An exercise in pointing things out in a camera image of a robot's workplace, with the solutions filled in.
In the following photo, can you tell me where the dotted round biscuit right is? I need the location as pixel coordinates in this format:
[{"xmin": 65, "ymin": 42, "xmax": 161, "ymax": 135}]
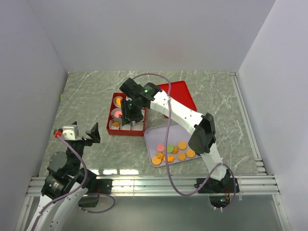
[{"xmin": 186, "ymin": 149, "xmax": 196, "ymax": 158}]

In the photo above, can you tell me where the red box lid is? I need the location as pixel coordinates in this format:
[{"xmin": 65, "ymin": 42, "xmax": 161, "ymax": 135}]
[{"xmin": 170, "ymin": 80, "xmax": 197, "ymax": 111}]

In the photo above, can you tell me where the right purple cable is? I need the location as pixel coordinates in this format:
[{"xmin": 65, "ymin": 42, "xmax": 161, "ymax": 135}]
[{"xmin": 132, "ymin": 73, "xmax": 238, "ymax": 212}]

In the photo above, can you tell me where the dotted round biscuit middle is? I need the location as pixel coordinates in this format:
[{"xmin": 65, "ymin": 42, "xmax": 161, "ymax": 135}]
[{"xmin": 178, "ymin": 141, "xmax": 187, "ymax": 150}]

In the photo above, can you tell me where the green round cookie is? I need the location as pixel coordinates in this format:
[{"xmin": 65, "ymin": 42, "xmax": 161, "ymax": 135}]
[{"xmin": 167, "ymin": 144, "xmax": 174, "ymax": 153}]

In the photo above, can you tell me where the purple cable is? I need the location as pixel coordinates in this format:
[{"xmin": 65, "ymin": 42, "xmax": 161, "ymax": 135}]
[
  {"xmin": 132, "ymin": 73, "xmax": 238, "ymax": 212},
  {"xmin": 28, "ymin": 134, "xmax": 116, "ymax": 231}
]

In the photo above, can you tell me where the plain orange round cookie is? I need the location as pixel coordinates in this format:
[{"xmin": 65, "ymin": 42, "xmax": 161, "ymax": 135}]
[{"xmin": 178, "ymin": 153, "xmax": 186, "ymax": 161}]

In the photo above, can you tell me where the dotted round biscuit left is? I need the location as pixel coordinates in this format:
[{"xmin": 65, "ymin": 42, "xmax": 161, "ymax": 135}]
[{"xmin": 152, "ymin": 156, "xmax": 162, "ymax": 166}]

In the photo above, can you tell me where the red cookie box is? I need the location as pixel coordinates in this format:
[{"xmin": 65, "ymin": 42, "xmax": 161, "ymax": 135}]
[{"xmin": 106, "ymin": 92, "xmax": 147, "ymax": 137}]

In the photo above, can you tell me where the pink round cookie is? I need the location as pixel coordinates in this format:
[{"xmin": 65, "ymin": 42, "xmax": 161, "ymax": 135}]
[
  {"xmin": 113, "ymin": 111, "xmax": 122, "ymax": 119},
  {"xmin": 156, "ymin": 143, "xmax": 165, "ymax": 152}
]

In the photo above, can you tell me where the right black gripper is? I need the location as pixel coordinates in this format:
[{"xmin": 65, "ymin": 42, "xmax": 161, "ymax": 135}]
[{"xmin": 120, "ymin": 98, "xmax": 143, "ymax": 126}]

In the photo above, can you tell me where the dotted round biscuit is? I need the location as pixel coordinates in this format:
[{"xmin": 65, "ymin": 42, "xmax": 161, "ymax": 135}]
[
  {"xmin": 152, "ymin": 156, "xmax": 162, "ymax": 166},
  {"xmin": 178, "ymin": 141, "xmax": 187, "ymax": 150},
  {"xmin": 186, "ymin": 149, "xmax": 196, "ymax": 158}
]

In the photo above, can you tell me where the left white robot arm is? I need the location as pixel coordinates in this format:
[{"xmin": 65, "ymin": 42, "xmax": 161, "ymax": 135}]
[{"xmin": 27, "ymin": 122, "xmax": 116, "ymax": 231}]

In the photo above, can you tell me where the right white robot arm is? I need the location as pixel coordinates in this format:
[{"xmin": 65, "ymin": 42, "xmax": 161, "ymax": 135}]
[{"xmin": 120, "ymin": 78, "xmax": 238, "ymax": 193}]

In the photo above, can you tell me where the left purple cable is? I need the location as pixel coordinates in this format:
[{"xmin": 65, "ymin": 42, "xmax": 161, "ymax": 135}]
[{"xmin": 28, "ymin": 134, "xmax": 116, "ymax": 231}]

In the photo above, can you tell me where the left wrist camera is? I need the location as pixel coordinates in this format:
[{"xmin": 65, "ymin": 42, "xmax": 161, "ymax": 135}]
[{"xmin": 54, "ymin": 125, "xmax": 79, "ymax": 141}]

